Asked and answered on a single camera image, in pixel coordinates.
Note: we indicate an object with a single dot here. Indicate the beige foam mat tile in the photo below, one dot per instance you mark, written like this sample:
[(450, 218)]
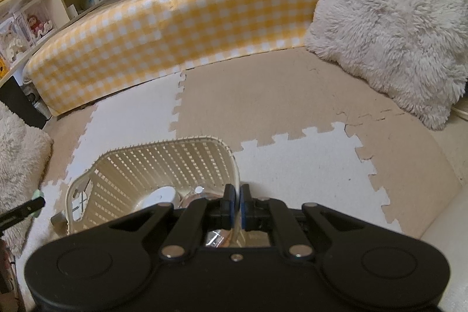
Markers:
[(409, 165), (65, 136), (274, 89)]

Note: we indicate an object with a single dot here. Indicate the doll in clear case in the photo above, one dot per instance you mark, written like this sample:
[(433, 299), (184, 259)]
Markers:
[(38, 25)]

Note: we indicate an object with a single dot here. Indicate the small grey object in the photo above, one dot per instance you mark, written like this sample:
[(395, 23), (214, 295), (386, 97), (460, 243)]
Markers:
[(58, 218)]

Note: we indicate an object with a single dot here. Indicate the cream woven plastic basket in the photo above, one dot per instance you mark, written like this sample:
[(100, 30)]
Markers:
[(153, 162)]

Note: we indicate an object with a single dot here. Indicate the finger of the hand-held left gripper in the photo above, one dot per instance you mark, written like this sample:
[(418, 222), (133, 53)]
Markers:
[(25, 208)]

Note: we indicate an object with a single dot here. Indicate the plush toy in clear case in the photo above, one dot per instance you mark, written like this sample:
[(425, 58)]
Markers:
[(11, 41)]

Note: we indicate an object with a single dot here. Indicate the black box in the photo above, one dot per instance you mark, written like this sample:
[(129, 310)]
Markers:
[(22, 102)]

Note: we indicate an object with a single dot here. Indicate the white foam mat tile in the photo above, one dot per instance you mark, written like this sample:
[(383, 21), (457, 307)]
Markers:
[(47, 220), (310, 169), (135, 114)]

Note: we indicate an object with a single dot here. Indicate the white round dish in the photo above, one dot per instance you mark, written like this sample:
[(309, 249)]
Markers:
[(161, 197)]

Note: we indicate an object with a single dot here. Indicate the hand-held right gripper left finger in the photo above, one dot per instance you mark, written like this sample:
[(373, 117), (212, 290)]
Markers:
[(229, 204)]

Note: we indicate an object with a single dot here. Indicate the white fluffy pillow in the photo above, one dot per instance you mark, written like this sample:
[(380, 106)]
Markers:
[(391, 23)]

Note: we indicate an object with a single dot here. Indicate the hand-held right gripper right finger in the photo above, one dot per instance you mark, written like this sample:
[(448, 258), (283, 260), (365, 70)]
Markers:
[(244, 206)]

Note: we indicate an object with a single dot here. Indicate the yellow checked mattress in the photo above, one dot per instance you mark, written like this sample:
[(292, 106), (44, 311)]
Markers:
[(182, 23)]

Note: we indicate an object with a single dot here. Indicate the clear plastic box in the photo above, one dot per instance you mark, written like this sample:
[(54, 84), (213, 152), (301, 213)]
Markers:
[(197, 197)]

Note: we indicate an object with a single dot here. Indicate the fluffy beige cushion left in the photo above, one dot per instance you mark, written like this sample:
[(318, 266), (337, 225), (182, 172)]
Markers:
[(18, 158)]

